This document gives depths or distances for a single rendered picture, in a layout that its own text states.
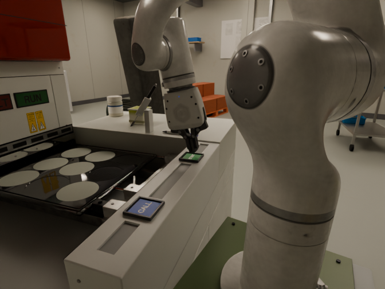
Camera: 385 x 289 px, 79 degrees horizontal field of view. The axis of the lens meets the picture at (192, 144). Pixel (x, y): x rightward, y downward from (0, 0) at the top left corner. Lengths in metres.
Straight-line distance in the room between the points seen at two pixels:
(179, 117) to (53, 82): 0.57
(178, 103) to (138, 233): 0.34
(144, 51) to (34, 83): 0.54
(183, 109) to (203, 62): 6.96
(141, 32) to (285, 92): 0.37
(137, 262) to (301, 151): 0.26
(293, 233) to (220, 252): 0.24
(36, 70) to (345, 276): 1.03
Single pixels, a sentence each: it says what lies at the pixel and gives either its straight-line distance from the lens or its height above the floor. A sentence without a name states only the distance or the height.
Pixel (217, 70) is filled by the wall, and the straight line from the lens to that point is 7.34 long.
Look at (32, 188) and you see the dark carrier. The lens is 0.76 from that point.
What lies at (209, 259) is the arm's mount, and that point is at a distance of 0.54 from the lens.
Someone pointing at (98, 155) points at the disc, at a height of 0.90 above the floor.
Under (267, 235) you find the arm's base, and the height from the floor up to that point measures 0.98.
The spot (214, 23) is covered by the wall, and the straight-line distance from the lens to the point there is 7.47.
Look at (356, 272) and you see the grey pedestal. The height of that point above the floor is 0.82.
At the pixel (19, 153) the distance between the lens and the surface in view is 0.96.
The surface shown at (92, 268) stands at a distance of 0.37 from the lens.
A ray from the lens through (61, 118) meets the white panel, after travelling 1.06.
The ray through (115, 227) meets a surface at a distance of 0.43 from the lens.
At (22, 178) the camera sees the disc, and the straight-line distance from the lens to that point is 0.84.
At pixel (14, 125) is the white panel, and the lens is 0.95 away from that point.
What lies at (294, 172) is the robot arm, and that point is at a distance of 0.31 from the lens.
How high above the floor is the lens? 1.21
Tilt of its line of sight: 19 degrees down
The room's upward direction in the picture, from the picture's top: straight up
